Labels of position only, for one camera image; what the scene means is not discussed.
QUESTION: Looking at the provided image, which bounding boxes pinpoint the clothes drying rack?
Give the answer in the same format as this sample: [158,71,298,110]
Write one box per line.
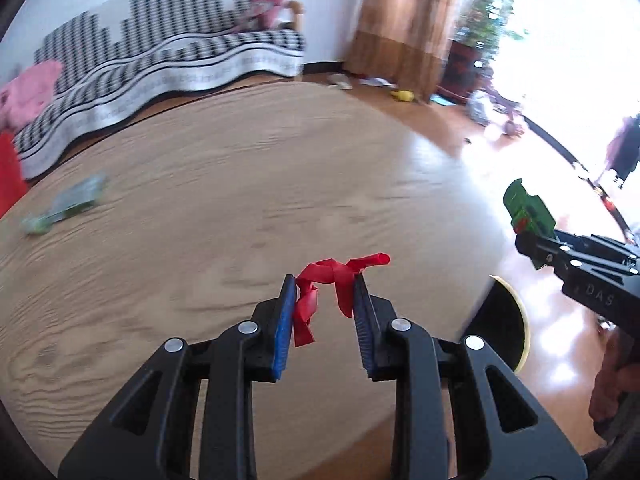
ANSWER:
[597,115,639,238]

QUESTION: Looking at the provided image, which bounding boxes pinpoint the white plastic bag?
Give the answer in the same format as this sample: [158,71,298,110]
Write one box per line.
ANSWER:
[465,90,495,127]

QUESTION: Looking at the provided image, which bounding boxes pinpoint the black gold-rimmed trash bin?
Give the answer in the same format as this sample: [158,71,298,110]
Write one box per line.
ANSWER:
[461,275,532,374]

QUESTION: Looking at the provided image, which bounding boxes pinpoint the potted green plant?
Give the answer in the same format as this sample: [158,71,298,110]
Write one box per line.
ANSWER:
[437,0,528,104]

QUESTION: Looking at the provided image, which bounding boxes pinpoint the yellow toy on floor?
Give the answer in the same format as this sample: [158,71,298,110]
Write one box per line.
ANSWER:
[390,90,416,103]

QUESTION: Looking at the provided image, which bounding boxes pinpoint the green white carton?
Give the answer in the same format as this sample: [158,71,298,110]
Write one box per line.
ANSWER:
[502,179,556,270]

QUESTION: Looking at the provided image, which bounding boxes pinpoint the red ribbon scrap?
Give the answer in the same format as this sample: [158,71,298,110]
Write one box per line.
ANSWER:
[290,251,392,348]

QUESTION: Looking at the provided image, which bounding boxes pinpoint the pink jacket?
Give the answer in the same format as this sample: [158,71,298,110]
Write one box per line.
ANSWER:
[1,61,63,132]

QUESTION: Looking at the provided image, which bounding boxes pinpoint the pink cartoon cushion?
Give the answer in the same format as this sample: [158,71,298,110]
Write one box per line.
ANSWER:
[235,0,304,32]

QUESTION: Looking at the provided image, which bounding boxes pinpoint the round wooden table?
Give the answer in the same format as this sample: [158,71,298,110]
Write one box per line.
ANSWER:
[1,81,506,472]

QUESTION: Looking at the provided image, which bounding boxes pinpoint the pink toy stroller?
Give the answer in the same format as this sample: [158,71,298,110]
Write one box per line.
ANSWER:
[484,84,524,136]

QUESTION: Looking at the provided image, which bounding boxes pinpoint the black white striped sofa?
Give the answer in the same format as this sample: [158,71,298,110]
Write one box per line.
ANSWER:
[13,0,305,180]

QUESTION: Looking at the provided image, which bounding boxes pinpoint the brown curtain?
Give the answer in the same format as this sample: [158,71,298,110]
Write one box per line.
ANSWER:
[343,0,456,102]

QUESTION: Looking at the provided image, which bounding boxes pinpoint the right hand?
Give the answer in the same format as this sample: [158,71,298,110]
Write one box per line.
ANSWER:
[588,327,639,453]

